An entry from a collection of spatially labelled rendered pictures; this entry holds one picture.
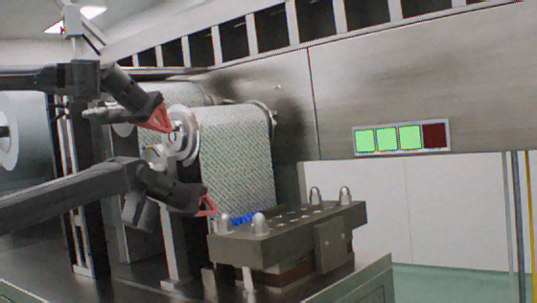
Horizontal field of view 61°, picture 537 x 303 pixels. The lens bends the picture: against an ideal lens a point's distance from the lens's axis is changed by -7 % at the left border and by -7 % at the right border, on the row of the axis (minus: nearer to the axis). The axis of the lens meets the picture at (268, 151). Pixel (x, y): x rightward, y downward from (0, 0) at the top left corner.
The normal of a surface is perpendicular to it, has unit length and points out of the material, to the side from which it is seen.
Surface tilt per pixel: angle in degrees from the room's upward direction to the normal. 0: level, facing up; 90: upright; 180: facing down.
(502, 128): 90
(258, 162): 90
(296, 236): 90
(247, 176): 90
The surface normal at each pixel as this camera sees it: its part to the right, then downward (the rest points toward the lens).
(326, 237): 0.74, -0.05
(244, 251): -0.66, 0.11
